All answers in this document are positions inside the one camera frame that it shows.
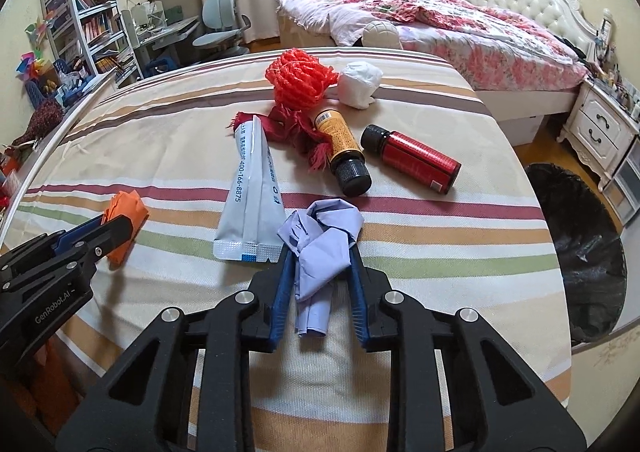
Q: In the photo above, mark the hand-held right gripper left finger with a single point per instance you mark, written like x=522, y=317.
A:
x=280, y=292

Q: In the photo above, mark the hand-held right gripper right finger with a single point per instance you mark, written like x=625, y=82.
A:
x=357, y=302

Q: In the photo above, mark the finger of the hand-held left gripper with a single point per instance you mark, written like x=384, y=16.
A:
x=75, y=237
x=117, y=232

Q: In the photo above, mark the orange paper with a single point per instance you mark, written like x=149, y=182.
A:
x=125, y=204

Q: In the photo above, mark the lavender cloth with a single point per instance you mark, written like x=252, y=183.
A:
x=320, y=252

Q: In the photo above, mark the white toothpaste tube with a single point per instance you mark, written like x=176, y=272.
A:
x=250, y=202

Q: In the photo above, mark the red bottle black cap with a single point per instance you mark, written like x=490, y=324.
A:
x=415, y=160

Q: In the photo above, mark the brown bottle orange label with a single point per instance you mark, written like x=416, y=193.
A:
x=342, y=147

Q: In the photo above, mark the dark red tassel cloth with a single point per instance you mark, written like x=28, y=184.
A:
x=295, y=130

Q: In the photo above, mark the orange foam net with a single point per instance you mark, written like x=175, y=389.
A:
x=300, y=80

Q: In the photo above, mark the white paper ball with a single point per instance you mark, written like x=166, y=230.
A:
x=357, y=85

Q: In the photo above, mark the black lined waste bin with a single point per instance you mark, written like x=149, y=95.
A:
x=580, y=252

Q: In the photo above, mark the striped bed sheet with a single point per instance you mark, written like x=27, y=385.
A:
x=175, y=142

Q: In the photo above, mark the brown fuzzy cloth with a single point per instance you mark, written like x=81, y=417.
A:
x=42, y=120

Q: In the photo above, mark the blue basket with pinwheel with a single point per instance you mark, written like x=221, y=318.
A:
x=42, y=85

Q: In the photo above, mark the grey study desk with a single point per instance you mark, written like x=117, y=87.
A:
x=165, y=32

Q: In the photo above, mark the white bookshelf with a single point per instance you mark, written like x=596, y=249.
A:
x=85, y=12

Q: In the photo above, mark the light blue desk chair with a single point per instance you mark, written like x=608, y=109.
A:
x=220, y=32

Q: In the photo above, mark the white storage box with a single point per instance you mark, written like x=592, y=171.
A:
x=522, y=127

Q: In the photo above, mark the floral bedding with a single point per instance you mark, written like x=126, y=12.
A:
x=450, y=27

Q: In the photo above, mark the clear plastic drawer unit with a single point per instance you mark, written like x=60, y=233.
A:
x=625, y=187

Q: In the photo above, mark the white nightstand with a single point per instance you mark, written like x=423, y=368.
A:
x=595, y=127

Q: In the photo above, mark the cluster of cosmetic bottles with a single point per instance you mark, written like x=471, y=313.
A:
x=615, y=72

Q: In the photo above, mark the white bed rail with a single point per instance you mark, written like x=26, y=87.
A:
x=55, y=137

